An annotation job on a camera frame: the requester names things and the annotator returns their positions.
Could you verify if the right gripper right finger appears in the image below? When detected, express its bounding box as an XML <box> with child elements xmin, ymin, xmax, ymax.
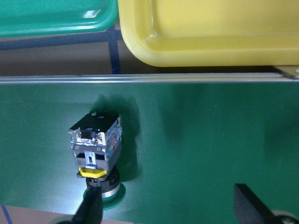
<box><xmin>233</xmin><ymin>183</ymin><xmax>275</xmax><ymax>224</ymax></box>

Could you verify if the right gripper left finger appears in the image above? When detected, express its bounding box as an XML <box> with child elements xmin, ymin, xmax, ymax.
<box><xmin>72</xmin><ymin>187</ymin><xmax>103</xmax><ymax>224</ymax></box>

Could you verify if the green push button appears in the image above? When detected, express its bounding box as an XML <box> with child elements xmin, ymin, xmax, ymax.
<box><xmin>69</xmin><ymin>112</ymin><xmax>126</xmax><ymax>210</ymax></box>

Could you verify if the green conveyor belt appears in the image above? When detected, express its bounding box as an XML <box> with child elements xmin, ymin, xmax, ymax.
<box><xmin>0</xmin><ymin>74</ymin><xmax>299</xmax><ymax>224</ymax></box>

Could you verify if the yellow plastic tray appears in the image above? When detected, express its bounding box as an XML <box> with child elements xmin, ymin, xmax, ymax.
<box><xmin>118</xmin><ymin>0</ymin><xmax>299</xmax><ymax>67</ymax></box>

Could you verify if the green plastic tray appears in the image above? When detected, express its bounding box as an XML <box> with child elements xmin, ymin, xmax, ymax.
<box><xmin>0</xmin><ymin>0</ymin><xmax>119</xmax><ymax>37</ymax></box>

